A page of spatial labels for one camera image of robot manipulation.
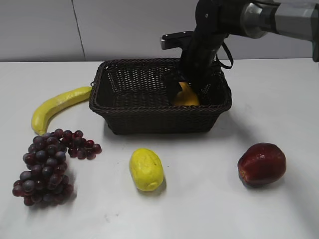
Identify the purple grape bunch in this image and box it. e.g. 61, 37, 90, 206
12, 128, 102, 207

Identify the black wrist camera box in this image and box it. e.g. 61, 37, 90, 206
160, 31, 193, 50

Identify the orange yellow mango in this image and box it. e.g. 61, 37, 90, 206
172, 82, 200, 106

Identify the black woven basket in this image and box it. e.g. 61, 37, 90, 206
89, 58, 232, 135

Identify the yellow banana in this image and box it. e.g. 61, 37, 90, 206
31, 86, 92, 135

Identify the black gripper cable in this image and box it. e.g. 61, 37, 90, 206
213, 41, 235, 69

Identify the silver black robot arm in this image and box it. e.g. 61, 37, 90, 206
161, 0, 319, 100

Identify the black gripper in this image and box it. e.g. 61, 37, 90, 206
163, 31, 226, 103

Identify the yellow lemon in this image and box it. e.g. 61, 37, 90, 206
129, 148, 164, 192

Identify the red apple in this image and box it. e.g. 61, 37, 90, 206
237, 143, 287, 187

